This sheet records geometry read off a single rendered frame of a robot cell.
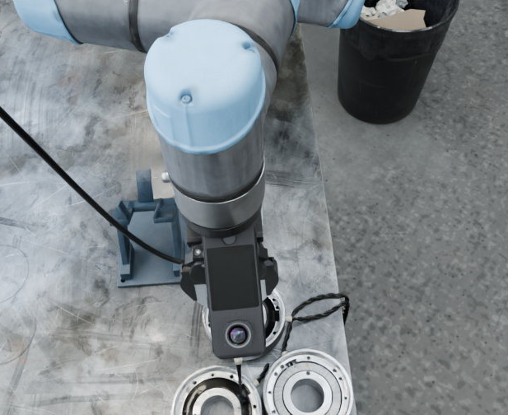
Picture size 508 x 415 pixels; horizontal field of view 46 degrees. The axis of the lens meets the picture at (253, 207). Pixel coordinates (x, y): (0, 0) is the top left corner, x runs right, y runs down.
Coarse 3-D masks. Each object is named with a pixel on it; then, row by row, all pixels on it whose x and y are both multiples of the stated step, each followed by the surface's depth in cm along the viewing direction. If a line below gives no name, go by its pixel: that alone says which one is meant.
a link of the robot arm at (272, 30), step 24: (144, 0) 43; (168, 0) 43; (192, 0) 43; (216, 0) 42; (240, 0) 42; (264, 0) 42; (288, 0) 44; (144, 24) 44; (168, 24) 44; (240, 24) 41; (264, 24) 42; (288, 24) 44; (144, 48) 46; (264, 48) 41
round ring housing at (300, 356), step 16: (288, 352) 72; (304, 352) 72; (320, 352) 71; (272, 368) 71; (336, 368) 72; (272, 384) 71; (288, 384) 71; (304, 384) 73; (320, 384) 71; (272, 400) 70; (288, 400) 70; (352, 400) 68
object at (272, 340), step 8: (272, 296) 77; (280, 296) 75; (280, 304) 76; (208, 312) 76; (264, 312) 76; (280, 312) 76; (264, 320) 75; (280, 320) 75; (208, 328) 75; (280, 328) 73; (208, 336) 73; (272, 336) 74; (280, 336) 74; (272, 344) 73; (264, 352) 73
